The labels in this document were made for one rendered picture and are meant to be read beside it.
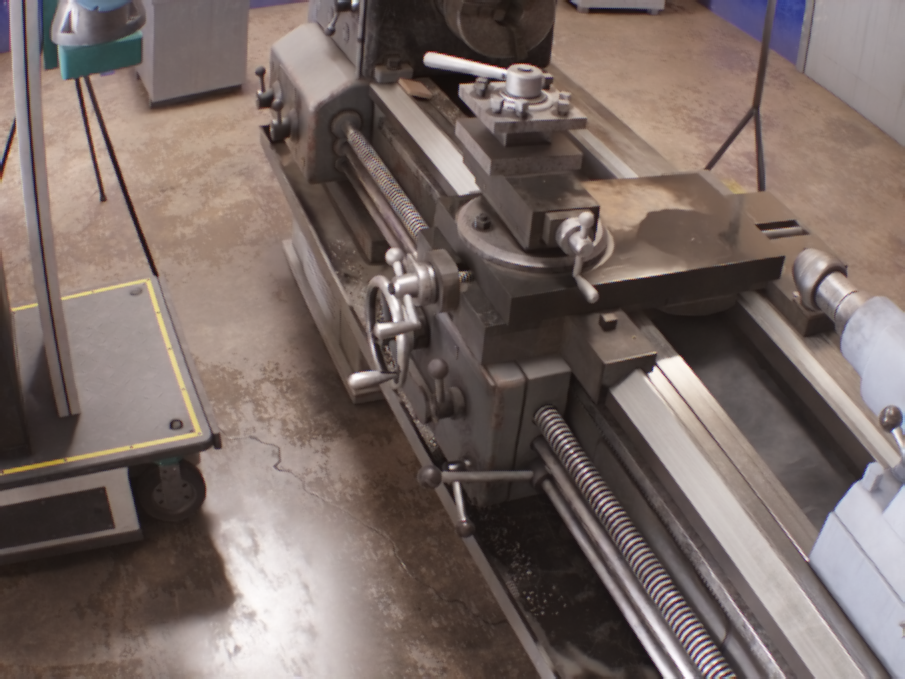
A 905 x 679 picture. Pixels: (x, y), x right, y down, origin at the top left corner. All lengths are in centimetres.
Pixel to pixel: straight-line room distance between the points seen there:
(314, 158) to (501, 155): 100
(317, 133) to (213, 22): 194
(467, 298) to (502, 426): 21
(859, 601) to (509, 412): 72
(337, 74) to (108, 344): 89
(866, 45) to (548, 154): 397
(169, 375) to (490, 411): 97
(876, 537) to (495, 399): 71
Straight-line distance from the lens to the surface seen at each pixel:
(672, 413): 159
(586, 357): 167
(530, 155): 175
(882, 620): 134
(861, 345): 141
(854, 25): 564
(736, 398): 187
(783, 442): 181
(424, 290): 173
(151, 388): 242
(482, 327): 167
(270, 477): 265
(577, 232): 164
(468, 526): 176
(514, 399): 170
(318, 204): 292
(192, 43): 451
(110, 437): 231
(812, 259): 152
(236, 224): 364
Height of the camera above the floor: 183
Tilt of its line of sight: 36 degrees down
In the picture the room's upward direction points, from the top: 5 degrees clockwise
